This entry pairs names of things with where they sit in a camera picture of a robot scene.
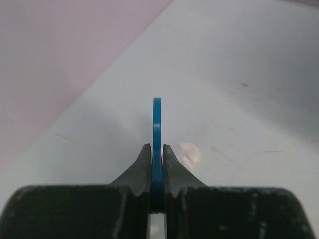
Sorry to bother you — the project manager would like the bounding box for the paper scrap back middle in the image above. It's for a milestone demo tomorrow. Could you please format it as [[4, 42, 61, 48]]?
[[173, 143, 201, 171]]

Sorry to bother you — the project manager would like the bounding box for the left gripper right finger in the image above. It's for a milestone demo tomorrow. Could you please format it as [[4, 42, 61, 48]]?
[[163, 145, 315, 239]]

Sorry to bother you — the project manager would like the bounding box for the blue hand brush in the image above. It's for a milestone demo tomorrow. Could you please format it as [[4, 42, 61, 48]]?
[[150, 98, 165, 213]]

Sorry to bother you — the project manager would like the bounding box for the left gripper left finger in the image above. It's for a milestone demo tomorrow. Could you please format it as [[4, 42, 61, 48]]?
[[0, 144, 151, 239]]

